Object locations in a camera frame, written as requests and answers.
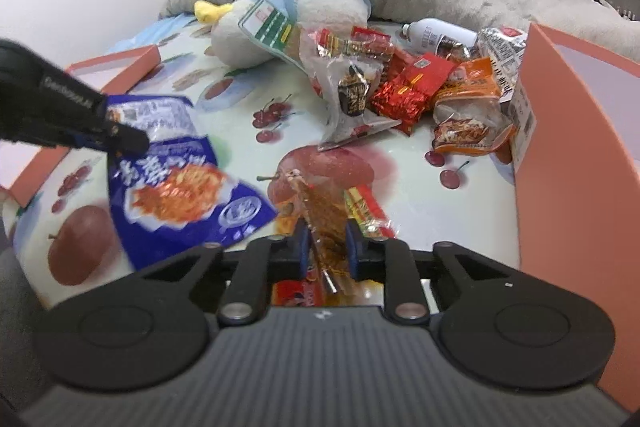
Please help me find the red cracker snack packet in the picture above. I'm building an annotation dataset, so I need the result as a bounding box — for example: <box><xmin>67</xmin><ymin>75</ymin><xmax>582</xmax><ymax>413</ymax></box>
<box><xmin>271</xmin><ymin>265</ymin><xmax>323</xmax><ymax>308</ymax></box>

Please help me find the clear brown stick snack packet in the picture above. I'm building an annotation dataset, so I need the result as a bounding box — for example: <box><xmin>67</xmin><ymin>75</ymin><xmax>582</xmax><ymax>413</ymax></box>
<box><xmin>285</xmin><ymin>169</ymin><xmax>395</xmax><ymax>306</ymax></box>

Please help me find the blue snack bag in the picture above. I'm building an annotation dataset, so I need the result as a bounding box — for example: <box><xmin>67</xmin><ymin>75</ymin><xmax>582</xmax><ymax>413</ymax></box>
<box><xmin>107</xmin><ymin>94</ymin><xmax>277</xmax><ymax>270</ymax></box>

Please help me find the orange snack packet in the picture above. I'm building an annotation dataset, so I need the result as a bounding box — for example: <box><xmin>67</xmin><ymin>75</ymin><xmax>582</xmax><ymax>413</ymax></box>
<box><xmin>432</xmin><ymin>57</ymin><xmax>515</xmax><ymax>156</ymax></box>

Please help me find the red foil snack packet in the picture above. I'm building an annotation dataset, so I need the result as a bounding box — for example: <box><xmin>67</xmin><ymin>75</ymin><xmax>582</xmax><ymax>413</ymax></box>
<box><xmin>370</xmin><ymin>53</ymin><xmax>458</xmax><ymax>135</ymax></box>

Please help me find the clear bag black label snack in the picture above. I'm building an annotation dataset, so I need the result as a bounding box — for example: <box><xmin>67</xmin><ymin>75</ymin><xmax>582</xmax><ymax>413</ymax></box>
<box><xmin>299</xmin><ymin>29</ymin><xmax>399</xmax><ymax>150</ymax></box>

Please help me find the green-white snack bag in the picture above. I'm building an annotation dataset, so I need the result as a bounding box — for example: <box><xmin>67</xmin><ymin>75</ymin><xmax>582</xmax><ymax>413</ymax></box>
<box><xmin>238</xmin><ymin>0</ymin><xmax>305</xmax><ymax>70</ymax></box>

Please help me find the silver printed snack bag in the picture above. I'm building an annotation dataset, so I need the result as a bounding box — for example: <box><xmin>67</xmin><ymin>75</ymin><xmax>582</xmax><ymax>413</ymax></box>
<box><xmin>476</xmin><ymin>26</ymin><xmax>528</xmax><ymax>103</ymax></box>

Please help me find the long red snack packet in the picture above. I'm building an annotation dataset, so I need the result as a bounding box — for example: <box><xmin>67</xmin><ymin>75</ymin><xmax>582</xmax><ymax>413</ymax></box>
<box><xmin>317</xmin><ymin>27</ymin><xmax>394</xmax><ymax>61</ymax></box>

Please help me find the pink box lid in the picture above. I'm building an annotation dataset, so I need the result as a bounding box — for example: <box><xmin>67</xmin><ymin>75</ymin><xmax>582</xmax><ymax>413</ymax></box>
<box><xmin>1</xmin><ymin>39</ymin><xmax>160</xmax><ymax>206</ymax></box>

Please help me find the fruit print bed sheet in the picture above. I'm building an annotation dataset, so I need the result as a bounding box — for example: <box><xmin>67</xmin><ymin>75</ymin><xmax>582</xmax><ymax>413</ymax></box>
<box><xmin>1</xmin><ymin>17</ymin><xmax>520</xmax><ymax>308</ymax></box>

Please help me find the pink open gift box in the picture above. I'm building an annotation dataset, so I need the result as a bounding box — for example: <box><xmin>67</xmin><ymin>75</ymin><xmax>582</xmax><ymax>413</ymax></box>
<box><xmin>512</xmin><ymin>25</ymin><xmax>639</xmax><ymax>410</ymax></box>

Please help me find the white spray bottle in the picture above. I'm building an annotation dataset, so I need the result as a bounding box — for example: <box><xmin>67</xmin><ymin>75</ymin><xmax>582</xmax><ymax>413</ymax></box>
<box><xmin>399</xmin><ymin>17</ymin><xmax>477</xmax><ymax>56</ymax></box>

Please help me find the white blue plush duck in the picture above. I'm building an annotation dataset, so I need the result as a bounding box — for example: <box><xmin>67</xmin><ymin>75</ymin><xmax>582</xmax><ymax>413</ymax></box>
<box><xmin>194</xmin><ymin>0</ymin><xmax>370</xmax><ymax>68</ymax></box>

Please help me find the grey duvet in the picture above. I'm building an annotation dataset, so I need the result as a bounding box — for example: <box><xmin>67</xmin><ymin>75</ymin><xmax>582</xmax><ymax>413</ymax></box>
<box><xmin>160</xmin><ymin>0</ymin><xmax>639</xmax><ymax>69</ymax></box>

